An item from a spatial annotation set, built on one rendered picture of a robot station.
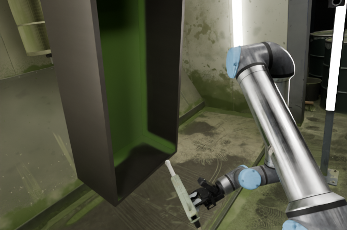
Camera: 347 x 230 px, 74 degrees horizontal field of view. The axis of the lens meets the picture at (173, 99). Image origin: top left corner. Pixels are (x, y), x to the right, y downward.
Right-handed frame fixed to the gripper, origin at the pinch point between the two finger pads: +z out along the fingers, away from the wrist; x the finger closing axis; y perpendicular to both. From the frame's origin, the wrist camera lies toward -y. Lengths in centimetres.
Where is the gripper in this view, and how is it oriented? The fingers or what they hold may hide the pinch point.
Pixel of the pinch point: (185, 204)
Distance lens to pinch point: 126.5
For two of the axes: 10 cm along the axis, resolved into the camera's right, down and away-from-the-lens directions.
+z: -8.8, 4.4, -1.6
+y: 3.6, 8.6, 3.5
